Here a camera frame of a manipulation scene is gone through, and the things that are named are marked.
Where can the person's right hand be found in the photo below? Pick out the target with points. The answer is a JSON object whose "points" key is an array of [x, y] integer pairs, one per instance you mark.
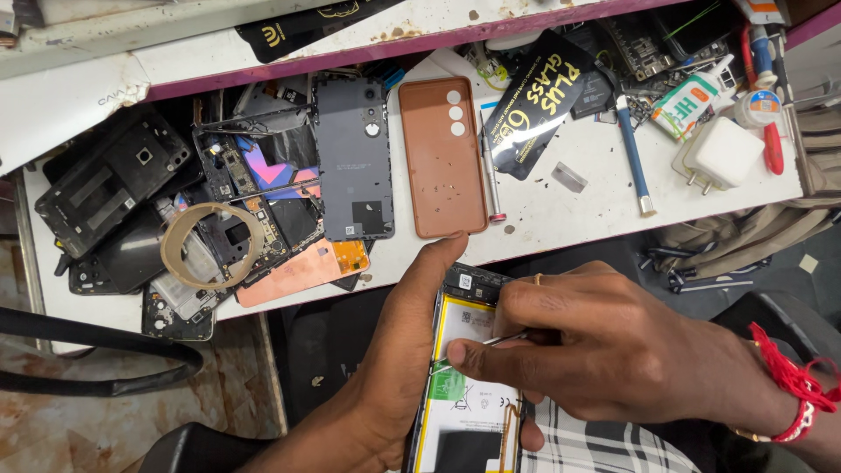
{"points": [[631, 355]]}

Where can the large black phone frame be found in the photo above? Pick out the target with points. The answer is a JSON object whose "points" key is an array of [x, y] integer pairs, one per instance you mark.
{"points": [[105, 184]]}

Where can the phone frame with colourful panel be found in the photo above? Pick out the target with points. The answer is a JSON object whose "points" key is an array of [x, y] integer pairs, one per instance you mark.
{"points": [[263, 167]]}

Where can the copper phone back plate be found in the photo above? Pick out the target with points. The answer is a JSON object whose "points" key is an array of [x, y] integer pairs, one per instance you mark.
{"points": [[295, 272]]}

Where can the white cardboard box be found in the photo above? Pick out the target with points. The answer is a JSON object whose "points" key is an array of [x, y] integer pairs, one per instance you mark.
{"points": [[59, 105]]}

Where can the person's checked clothing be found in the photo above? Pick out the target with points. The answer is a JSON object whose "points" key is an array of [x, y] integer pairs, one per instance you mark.
{"points": [[591, 447]]}

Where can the black seat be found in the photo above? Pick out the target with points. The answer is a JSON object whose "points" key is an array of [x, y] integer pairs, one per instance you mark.
{"points": [[197, 450]]}

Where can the person's left hand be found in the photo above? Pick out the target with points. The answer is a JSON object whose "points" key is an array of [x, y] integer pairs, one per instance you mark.
{"points": [[394, 368]]}

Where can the silver screwdriver with red end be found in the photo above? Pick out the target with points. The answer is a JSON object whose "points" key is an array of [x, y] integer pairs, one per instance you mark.
{"points": [[489, 171]]}

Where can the small metal plate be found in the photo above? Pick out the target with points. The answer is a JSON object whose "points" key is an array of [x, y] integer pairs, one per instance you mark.
{"points": [[569, 177]]}

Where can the white and green glue tube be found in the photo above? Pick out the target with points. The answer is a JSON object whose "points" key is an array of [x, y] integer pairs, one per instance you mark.
{"points": [[686, 102]]}

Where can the brown phone case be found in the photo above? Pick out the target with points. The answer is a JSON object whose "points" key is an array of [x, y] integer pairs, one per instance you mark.
{"points": [[441, 164]]}

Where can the tan tape roll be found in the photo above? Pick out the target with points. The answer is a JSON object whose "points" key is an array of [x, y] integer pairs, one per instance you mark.
{"points": [[172, 246]]}

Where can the black packet with gold print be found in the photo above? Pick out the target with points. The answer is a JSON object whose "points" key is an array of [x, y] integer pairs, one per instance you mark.
{"points": [[295, 29]]}

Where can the heap of phone parts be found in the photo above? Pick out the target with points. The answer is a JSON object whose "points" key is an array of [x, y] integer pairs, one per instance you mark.
{"points": [[125, 256]]}

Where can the red thread wristband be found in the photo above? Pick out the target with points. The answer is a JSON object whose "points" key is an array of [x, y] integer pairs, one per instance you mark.
{"points": [[792, 381]]}

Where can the metal tweezers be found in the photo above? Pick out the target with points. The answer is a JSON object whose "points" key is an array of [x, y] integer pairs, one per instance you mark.
{"points": [[502, 340]]}

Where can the grey phone back cover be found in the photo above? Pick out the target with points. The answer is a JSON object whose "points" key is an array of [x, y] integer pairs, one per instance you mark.
{"points": [[351, 151]]}

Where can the black screen protector packet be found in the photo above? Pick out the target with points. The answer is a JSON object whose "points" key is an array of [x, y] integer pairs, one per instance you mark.
{"points": [[539, 105]]}

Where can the white charger adapter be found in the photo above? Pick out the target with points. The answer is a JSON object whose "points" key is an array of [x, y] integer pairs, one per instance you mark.
{"points": [[723, 154]]}

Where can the black circuit board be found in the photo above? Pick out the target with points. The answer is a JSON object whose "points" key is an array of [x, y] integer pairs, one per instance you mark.
{"points": [[637, 46]]}

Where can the smartphone with battery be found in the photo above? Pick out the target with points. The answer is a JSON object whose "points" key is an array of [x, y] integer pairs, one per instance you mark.
{"points": [[466, 420]]}

